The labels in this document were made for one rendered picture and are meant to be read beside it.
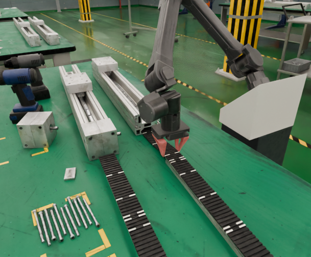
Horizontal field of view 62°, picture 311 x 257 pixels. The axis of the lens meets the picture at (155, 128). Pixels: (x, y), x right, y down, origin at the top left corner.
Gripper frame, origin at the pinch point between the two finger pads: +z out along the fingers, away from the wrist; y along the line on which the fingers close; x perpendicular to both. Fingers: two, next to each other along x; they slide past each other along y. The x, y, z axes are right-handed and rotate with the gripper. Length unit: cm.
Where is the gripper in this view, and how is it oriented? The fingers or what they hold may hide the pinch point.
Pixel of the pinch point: (170, 152)
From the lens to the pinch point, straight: 83.3
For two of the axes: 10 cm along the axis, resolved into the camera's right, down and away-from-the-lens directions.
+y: -9.2, 2.1, -3.3
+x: 3.9, 4.4, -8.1
